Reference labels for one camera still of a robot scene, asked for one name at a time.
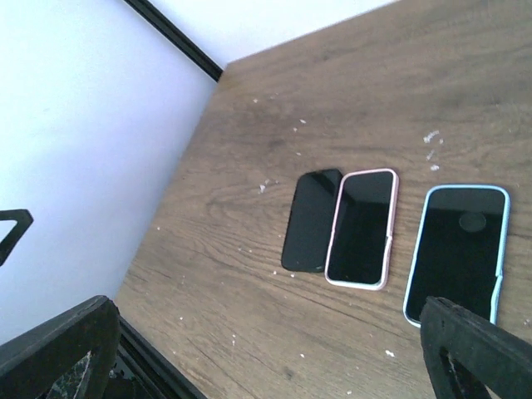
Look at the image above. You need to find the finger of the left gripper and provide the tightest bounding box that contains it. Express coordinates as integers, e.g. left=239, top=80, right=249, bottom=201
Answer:
left=0, top=209, right=33, bottom=266

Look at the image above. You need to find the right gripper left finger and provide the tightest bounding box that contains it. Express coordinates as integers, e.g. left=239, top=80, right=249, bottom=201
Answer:
left=1, top=295, right=121, bottom=398

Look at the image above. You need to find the pink phone case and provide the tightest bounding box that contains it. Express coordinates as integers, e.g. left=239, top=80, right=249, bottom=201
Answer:
left=323, top=168, right=401, bottom=291

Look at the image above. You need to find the black phone case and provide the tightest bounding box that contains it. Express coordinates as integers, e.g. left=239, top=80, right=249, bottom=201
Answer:
left=281, top=168, right=344, bottom=274

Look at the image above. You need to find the light blue phone case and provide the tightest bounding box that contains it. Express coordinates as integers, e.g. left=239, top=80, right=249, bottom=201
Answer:
left=402, top=184, right=511, bottom=329

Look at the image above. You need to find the black front rail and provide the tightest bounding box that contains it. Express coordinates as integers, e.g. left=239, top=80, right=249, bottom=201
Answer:
left=104, top=317, right=205, bottom=399

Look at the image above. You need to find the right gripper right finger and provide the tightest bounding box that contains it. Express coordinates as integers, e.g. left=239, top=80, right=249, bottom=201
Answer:
left=421, top=297, right=531, bottom=398

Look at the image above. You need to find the left black frame post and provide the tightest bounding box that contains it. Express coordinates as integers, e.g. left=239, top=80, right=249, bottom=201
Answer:
left=125, top=0, right=223, bottom=82

